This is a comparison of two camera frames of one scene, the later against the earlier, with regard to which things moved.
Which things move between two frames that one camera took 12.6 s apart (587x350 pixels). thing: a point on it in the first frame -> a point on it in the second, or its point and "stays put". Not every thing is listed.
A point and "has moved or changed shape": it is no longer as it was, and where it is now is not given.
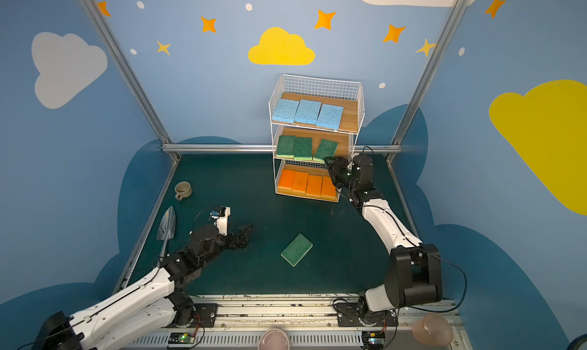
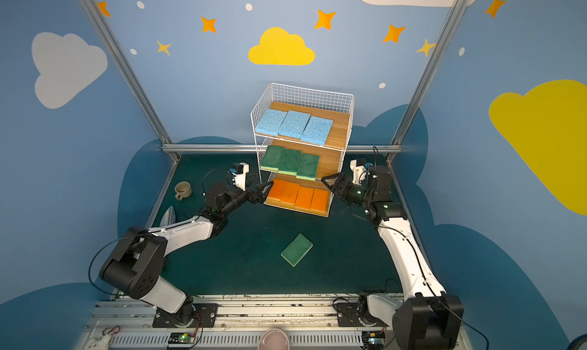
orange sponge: [299, 183] -> [289, 194]
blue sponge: [285, 111] -> [270, 121]
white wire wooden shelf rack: [315, 125] has moved or changed shape
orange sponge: [287, 179] -> [276, 191]
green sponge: [303, 148] -> [290, 161]
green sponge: [325, 149] -> [308, 166]
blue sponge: [330, 116] -> [317, 131]
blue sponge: [308, 111] -> [294, 124]
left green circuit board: [181, 338] stays put
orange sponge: [327, 188] has moved or changed shape
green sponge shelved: [286, 146] -> [272, 158]
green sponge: [296, 250] stays put
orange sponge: [313, 186] -> [304, 198]
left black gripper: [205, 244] -> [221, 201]
